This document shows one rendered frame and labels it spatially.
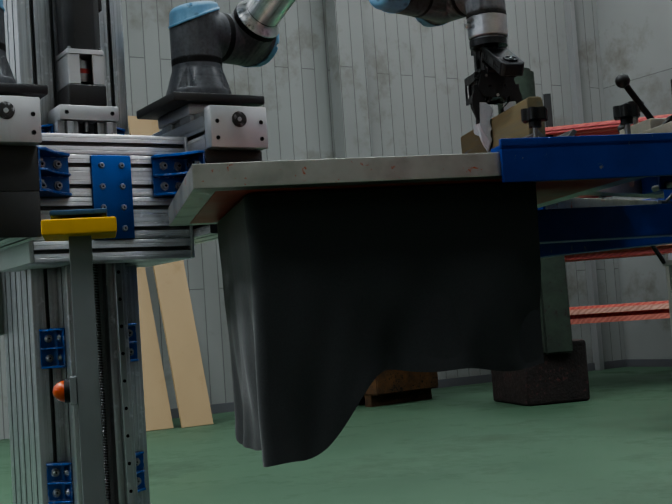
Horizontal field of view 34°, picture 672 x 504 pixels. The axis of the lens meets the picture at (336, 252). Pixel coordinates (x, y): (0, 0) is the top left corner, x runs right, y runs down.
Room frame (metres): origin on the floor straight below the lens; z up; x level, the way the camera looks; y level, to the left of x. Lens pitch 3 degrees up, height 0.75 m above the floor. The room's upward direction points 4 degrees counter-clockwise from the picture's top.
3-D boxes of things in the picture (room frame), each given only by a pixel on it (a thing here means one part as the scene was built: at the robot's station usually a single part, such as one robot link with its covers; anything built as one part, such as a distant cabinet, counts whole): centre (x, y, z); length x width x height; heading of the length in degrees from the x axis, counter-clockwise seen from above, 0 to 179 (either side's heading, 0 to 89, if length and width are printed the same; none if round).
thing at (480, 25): (2.07, -0.31, 1.27); 0.08 x 0.08 x 0.05
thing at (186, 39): (2.52, 0.28, 1.42); 0.13 x 0.12 x 0.14; 133
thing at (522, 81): (8.60, -1.49, 1.29); 0.84 x 0.68 x 2.58; 32
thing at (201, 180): (2.00, -0.12, 0.97); 0.79 x 0.58 x 0.04; 102
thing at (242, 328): (1.94, 0.17, 0.74); 0.45 x 0.03 x 0.43; 12
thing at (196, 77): (2.52, 0.29, 1.31); 0.15 x 0.15 x 0.10
